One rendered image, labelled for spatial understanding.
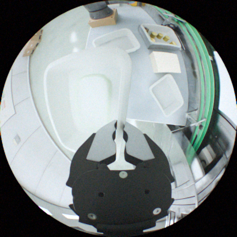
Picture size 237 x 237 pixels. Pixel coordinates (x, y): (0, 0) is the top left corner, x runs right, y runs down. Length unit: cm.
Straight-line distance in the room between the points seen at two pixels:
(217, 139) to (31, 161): 381
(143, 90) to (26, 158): 331
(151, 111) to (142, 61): 32
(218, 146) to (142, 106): 77
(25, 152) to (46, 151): 97
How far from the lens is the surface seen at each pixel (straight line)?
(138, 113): 52
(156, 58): 44
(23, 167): 324
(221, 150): 80
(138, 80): 47
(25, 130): 312
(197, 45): 59
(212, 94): 62
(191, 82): 62
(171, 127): 77
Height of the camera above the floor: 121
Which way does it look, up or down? 61 degrees down
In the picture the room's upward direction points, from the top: 168 degrees counter-clockwise
